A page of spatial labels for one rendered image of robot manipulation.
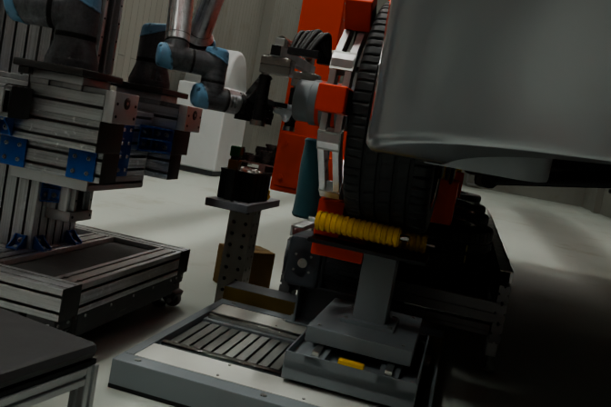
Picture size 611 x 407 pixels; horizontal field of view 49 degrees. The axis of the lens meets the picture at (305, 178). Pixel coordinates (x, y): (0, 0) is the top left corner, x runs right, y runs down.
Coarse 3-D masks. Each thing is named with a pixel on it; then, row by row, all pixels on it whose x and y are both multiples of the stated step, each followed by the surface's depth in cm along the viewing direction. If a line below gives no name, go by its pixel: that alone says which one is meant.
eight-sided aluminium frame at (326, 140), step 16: (352, 32) 186; (336, 48) 178; (352, 48) 178; (336, 64) 175; (352, 64) 174; (336, 80) 179; (352, 80) 177; (320, 128) 177; (336, 128) 176; (320, 144) 178; (336, 144) 176; (320, 160) 182; (336, 160) 180; (320, 176) 187; (336, 176) 185; (320, 192) 192; (336, 192) 190
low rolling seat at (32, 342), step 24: (0, 312) 119; (0, 336) 108; (24, 336) 110; (48, 336) 112; (72, 336) 114; (0, 360) 99; (24, 360) 100; (48, 360) 103; (72, 360) 108; (0, 384) 95; (24, 384) 99; (48, 384) 104; (72, 384) 109
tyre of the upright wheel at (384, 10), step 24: (384, 24) 175; (360, 72) 170; (360, 96) 168; (360, 120) 168; (360, 144) 170; (360, 168) 173; (384, 168) 171; (408, 168) 169; (432, 168) 168; (360, 192) 179; (384, 192) 175; (408, 192) 173; (360, 216) 189; (384, 216) 184; (408, 216) 180
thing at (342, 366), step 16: (304, 336) 198; (288, 352) 179; (304, 352) 186; (320, 352) 181; (336, 352) 192; (352, 352) 194; (416, 352) 205; (288, 368) 179; (304, 368) 178; (320, 368) 177; (336, 368) 176; (352, 368) 175; (368, 368) 183; (384, 368) 179; (400, 368) 182; (416, 368) 191; (320, 384) 177; (336, 384) 176; (352, 384) 175; (368, 384) 174; (384, 384) 173; (400, 384) 172; (416, 384) 171; (368, 400) 174; (384, 400) 173; (400, 400) 172
